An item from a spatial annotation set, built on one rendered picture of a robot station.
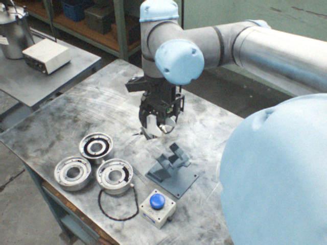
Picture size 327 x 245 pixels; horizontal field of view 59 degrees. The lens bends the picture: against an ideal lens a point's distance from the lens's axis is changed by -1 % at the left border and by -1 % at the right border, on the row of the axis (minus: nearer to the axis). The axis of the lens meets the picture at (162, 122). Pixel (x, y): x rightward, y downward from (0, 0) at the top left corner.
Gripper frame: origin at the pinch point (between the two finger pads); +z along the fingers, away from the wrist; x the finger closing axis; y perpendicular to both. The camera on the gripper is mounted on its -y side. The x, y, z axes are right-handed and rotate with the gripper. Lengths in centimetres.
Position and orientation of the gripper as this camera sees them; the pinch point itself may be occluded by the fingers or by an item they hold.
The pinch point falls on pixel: (154, 129)
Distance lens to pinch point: 81.4
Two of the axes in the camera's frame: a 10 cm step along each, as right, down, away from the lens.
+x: 6.8, -4.9, 5.4
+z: 0.0, 7.4, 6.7
